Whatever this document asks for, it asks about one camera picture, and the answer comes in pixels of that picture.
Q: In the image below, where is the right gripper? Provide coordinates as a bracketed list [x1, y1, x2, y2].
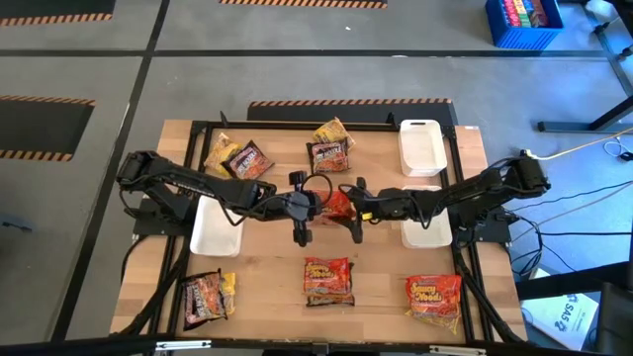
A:
[345, 176, 400, 245]

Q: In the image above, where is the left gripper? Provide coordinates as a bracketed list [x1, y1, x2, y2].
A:
[284, 170, 323, 248]

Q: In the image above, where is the orange-red Saucy Noods pack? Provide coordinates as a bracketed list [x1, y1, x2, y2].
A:
[405, 274, 463, 321]
[316, 189, 358, 227]
[303, 256, 355, 298]

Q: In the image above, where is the white plastic bin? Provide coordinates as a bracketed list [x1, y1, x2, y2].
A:
[400, 185, 454, 249]
[398, 119, 449, 178]
[190, 195, 244, 258]

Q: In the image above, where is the yellow creamy noodle pack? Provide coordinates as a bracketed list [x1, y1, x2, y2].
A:
[219, 271, 237, 316]
[312, 116, 357, 150]
[204, 132, 243, 178]
[404, 309, 461, 336]

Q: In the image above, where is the black hazard-striped floor mat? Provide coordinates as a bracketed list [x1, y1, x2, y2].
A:
[219, 0, 389, 10]
[246, 97, 459, 127]
[0, 94, 97, 163]
[0, 0, 118, 28]

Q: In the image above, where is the black metal floor beam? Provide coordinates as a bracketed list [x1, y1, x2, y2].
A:
[513, 260, 633, 302]

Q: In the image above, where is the black metal desk stand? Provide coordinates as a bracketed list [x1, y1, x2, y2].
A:
[536, 0, 633, 134]

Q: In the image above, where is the white printed cardboard box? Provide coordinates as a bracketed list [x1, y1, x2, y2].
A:
[520, 292, 600, 352]

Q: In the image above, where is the blue plastic crate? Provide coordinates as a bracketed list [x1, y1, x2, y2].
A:
[485, 0, 566, 50]

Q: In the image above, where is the yellow green small box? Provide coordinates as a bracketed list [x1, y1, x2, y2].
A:
[513, 0, 533, 29]

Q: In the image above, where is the dark red small box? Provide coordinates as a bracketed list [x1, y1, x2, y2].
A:
[529, 0, 550, 28]

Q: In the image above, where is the black chair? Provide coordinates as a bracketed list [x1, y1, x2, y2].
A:
[594, 281, 633, 356]

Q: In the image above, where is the black aluminium table frame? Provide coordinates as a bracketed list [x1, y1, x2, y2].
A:
[118, 111, 528, 345]

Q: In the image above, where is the silver metal bracket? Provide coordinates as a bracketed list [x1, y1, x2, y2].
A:
[428, 344, 488, 356]
[154, 339, 213, 352]

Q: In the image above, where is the yellow floor cable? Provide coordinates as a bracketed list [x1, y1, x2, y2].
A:
[536, 126, 633, 162]

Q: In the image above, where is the black floor cable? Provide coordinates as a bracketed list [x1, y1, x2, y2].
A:
[508, 180, 633, 214]
[538, 229, 633, 237]

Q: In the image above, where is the black camera rig beam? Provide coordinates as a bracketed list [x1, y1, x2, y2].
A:
[0, 333, 633, 356]

